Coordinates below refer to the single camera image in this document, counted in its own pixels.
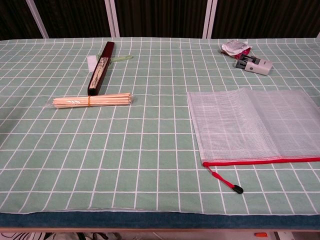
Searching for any dark red long box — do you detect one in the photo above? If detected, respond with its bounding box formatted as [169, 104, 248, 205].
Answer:
[87, 41, 116, 97]

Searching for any grey black stapler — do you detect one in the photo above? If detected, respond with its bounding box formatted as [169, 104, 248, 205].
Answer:
[234, 53, 273, 76]

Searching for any white mesh zipper pouch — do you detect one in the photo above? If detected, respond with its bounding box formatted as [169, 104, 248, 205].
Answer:
[186, 87, 320, 195]

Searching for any wrapped wooden chopstick bundle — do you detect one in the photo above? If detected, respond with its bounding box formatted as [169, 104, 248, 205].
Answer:
[45, 92, 136, 110]

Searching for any green brush with white bristles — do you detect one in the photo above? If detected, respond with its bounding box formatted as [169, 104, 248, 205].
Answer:
[86, 54, 134, 73]

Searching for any green white-grid tablecloth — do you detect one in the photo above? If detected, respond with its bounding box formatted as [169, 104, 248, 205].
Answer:
[0, 37, 320, 216]

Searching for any dark blue felt table cover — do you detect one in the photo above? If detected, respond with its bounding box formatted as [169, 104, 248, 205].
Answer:
[0, 211, 320, 230]

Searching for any white frame post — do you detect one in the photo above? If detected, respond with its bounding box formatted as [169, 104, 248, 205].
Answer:
[104, 0, 120, 38]
[202, 0, 218, 39]
[25, 0, 49, 39]

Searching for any dark pleated curtain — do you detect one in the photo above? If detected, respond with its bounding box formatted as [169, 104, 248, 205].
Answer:
[0, 0, 320, 40]

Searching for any crumpled silver snack packet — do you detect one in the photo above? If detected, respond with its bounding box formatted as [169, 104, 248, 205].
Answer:
[220, 40, 252, 56]

